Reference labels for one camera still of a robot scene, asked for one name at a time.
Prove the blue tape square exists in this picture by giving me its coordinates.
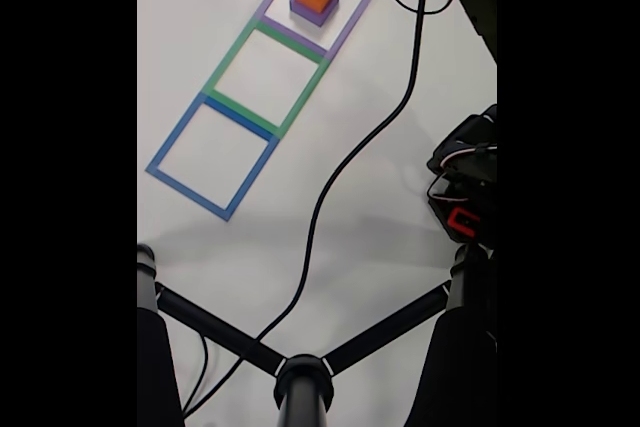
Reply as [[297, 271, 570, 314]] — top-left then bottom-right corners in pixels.
[[144, 91, 281, 223]]

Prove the black tripod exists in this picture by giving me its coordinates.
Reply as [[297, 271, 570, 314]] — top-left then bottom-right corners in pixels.
[[137, 241, 498, 427]]

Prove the green tape square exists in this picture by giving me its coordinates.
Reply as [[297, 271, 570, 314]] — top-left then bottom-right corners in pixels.
[[202, 16, 334, 141]]

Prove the red table clamp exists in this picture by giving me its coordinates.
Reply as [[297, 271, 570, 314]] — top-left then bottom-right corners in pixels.
[[446, 206, 481, 238]]

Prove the purple tape square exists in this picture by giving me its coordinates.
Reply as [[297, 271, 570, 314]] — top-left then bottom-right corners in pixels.
[[254, 0, 375, 56]]

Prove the purple foam block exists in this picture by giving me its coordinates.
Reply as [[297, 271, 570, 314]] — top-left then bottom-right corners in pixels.
[[289, 0, 342, 28]]

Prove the black camera cable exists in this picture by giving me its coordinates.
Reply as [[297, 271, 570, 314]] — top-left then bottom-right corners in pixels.
[[182, 0, 432, 419]]

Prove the thin black cable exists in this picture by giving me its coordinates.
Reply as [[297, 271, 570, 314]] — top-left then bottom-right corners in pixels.
[[180, 331, 209, 413]]

